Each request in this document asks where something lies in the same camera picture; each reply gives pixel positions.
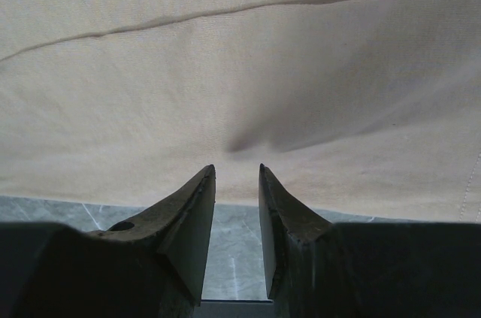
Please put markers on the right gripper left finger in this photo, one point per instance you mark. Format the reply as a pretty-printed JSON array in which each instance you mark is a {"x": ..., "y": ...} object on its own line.
[{"x": 149, "y": 265}]

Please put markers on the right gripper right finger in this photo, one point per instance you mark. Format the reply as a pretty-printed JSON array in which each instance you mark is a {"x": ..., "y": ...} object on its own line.
[{"x": 315, "y": 268}]

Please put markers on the black base beam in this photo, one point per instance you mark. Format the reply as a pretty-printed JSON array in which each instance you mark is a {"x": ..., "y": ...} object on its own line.
[{"x": 234, "y": 309}]

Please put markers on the beige t-shirt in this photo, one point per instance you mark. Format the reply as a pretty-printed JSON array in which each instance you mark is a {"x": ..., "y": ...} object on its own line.
[{"x": 367, "y": 107}]

